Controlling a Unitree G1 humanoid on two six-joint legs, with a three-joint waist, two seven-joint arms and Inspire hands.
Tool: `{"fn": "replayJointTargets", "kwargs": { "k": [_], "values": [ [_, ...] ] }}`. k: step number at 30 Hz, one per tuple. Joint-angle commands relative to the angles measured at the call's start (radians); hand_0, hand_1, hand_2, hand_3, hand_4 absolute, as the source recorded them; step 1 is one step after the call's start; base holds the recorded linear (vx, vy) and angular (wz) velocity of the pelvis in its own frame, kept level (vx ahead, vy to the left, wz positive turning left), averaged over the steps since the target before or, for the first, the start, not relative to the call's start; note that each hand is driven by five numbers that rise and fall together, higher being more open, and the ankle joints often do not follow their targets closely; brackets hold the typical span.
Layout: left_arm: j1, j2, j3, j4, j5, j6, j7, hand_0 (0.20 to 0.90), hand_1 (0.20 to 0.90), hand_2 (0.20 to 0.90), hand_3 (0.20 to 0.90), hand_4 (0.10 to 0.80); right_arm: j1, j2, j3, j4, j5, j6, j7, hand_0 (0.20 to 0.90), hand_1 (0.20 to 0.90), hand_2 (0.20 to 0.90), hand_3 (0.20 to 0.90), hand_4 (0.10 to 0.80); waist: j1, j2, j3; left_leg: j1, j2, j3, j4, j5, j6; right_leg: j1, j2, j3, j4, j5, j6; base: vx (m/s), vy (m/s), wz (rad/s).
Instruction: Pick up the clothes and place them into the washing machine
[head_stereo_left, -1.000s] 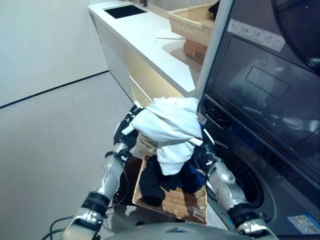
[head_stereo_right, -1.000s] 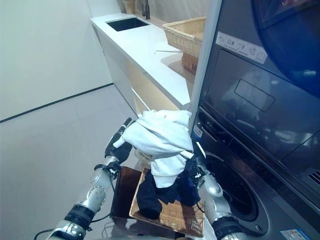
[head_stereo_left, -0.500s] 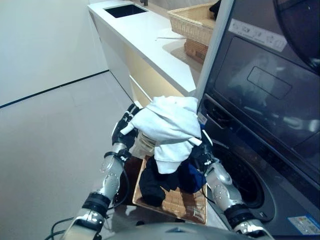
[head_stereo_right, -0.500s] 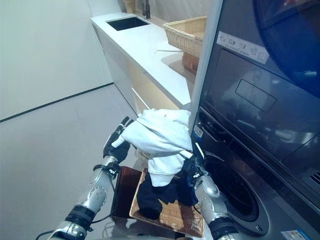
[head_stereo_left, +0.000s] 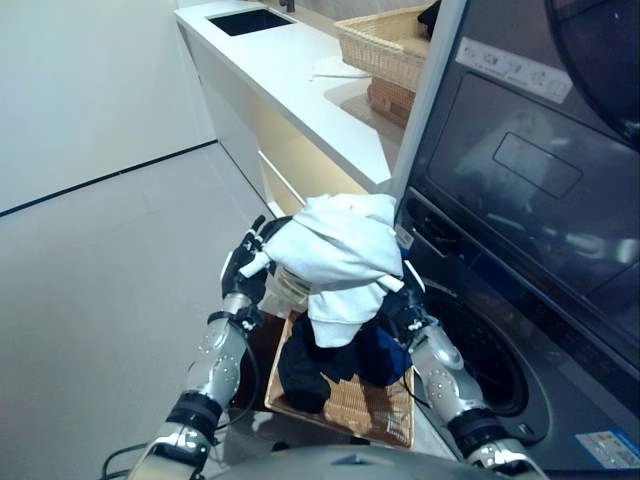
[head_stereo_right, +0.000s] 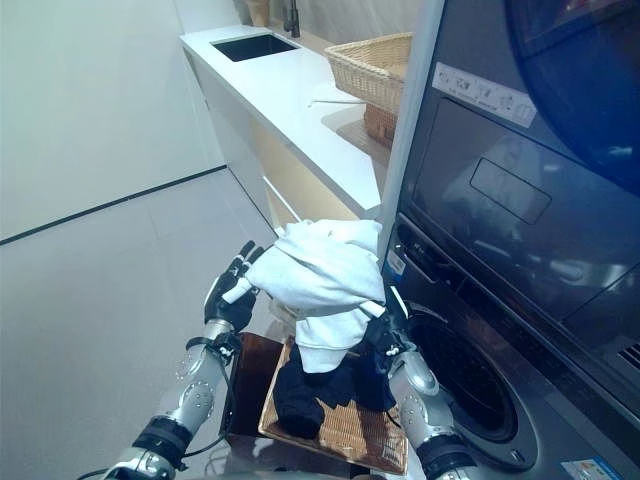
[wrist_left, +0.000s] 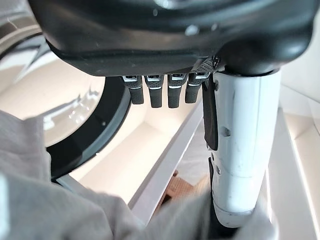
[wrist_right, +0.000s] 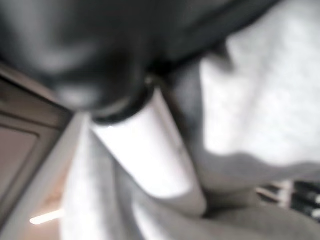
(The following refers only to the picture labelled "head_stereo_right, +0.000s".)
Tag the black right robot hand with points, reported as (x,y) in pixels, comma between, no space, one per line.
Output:
(390,330)

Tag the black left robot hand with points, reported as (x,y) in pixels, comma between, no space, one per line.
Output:
(225,300)

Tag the light grey garment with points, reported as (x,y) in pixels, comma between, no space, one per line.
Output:
(320,280)

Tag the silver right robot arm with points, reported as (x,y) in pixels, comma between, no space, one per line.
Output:
(425,400)

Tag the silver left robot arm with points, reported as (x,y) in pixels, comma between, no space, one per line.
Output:
(197,390)

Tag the navy blue garment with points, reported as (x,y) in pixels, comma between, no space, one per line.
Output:
(372,385)

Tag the blue barcode sticker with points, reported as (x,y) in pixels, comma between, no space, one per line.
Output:
(397,262)

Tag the dark brown stand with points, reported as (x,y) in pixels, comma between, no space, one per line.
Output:
(250,380)

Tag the brown wicker laundry tray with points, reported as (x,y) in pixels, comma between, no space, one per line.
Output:
(345,430)

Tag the black garment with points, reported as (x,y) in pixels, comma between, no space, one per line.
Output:
(297,400)

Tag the dark grey dryer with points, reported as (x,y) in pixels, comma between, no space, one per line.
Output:
(500,210)

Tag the white counter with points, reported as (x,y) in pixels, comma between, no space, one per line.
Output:
(290,100)

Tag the thin white stick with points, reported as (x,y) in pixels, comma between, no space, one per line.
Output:
(335,102)

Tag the black vent grille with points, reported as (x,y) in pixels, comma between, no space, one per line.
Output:
(630,356)

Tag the black sink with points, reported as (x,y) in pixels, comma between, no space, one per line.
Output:
(255,47)

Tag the white instruction sticker strip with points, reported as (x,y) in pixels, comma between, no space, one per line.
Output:
(485,94)

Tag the light wicker basket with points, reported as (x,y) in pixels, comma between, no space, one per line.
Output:
(370,67)

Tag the dark faucet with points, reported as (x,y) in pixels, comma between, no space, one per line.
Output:
(292,17)

